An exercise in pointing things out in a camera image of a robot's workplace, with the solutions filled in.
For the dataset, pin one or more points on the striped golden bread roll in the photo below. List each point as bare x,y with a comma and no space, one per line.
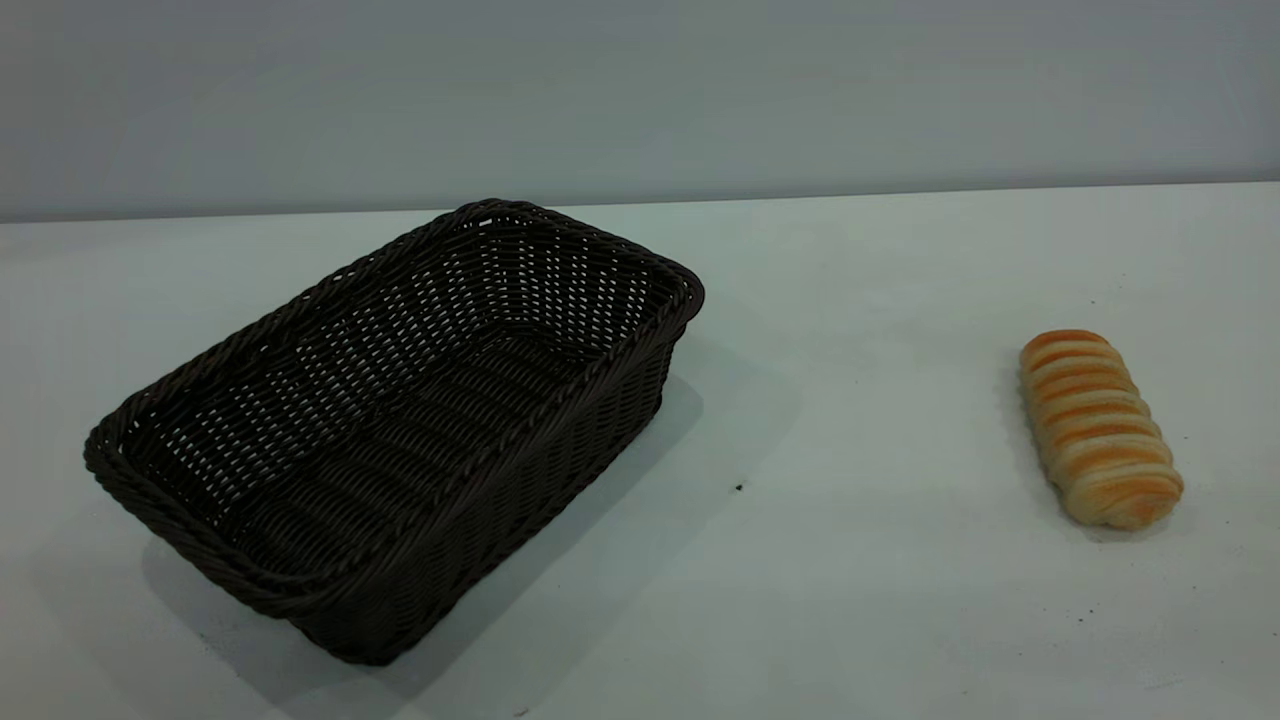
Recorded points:
1098,430

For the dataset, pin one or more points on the dark brown woven wicker basket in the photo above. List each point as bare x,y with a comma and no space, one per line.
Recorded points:
400,420

